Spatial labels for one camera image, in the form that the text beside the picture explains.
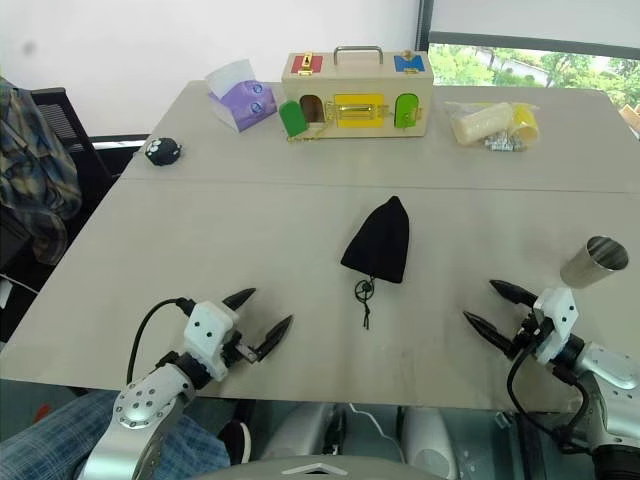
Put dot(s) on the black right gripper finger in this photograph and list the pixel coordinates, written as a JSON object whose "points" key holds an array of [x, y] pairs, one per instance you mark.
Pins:
{"points": [[512, 291], [487, 332]]}

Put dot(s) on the black shoe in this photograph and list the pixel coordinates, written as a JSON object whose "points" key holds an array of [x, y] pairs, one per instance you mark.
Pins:
{"points": [[239, 440]]}

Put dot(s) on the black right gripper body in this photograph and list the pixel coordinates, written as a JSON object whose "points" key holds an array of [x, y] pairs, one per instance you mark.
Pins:
{"points": [[531, 327]]}

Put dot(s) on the black round toy with eyes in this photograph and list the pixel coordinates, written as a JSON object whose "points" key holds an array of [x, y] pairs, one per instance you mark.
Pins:
{"points": [[162, 150]]}

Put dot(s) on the silver robot torso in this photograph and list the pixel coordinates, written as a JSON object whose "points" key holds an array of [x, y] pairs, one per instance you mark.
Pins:
{"points": [[320, 467]]}

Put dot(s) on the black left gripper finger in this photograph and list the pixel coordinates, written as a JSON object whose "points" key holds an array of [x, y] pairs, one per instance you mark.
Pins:
{"points": [[240, 297], [275, 336]]}

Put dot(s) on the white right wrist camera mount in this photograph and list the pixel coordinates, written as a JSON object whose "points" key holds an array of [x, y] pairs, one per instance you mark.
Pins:
{"points": [[555, 320]]}

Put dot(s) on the black office chair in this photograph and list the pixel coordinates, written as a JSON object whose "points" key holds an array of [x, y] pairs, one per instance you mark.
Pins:
{"points": [[60, 145]]}

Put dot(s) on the clear plastic bag with items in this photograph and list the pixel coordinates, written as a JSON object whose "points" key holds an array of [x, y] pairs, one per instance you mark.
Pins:
{"points": [[485, 125]]}

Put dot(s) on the purple tissue pack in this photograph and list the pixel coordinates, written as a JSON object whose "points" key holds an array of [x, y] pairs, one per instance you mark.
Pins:
{"points": [[242, 97]]}

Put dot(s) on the yellow cup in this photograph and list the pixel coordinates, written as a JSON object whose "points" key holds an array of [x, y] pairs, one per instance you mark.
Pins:
{"points": [[526, 122]]}

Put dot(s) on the person's leg in jeans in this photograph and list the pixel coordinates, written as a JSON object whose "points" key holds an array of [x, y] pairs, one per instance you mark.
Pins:
{"points": [[115, 445]]}

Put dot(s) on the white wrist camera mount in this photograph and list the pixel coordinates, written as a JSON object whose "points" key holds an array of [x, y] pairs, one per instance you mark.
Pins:
{"points": [[555, 320], [207, 332]]}

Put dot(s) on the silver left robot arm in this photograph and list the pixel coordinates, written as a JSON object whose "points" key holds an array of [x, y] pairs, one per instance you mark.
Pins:
{"points": [[145, 410]]}

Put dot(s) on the plaid shirt on chair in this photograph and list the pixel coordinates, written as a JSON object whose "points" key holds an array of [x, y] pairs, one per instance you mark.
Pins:
{"points": [[35, 170]]}

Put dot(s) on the stainless steel cup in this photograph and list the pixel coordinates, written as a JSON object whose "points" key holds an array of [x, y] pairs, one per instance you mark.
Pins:
{"points": [[595, 262]]}

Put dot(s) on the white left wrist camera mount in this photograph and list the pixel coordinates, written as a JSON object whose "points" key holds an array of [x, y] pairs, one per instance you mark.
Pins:
{"points": [[207, 332]]}

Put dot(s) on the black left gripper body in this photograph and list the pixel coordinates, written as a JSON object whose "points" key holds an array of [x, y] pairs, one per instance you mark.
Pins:
{"points": [[234, 347]]}

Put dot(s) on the wooden lock box toy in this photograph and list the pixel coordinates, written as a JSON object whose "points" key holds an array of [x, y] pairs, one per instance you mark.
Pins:
{"points": [[357, 92]]}

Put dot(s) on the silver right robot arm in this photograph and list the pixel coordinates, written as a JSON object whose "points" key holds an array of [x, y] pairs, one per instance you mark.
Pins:
{"points": [[607, 390]]}

